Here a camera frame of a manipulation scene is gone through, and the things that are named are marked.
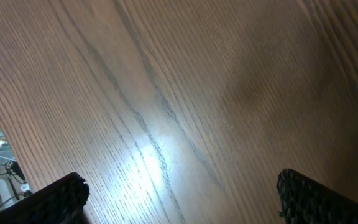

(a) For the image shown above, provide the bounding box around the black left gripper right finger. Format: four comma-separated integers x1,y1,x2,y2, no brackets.
277,169,358,224

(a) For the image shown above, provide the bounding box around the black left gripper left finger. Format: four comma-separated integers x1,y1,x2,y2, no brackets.
0,172,90,224

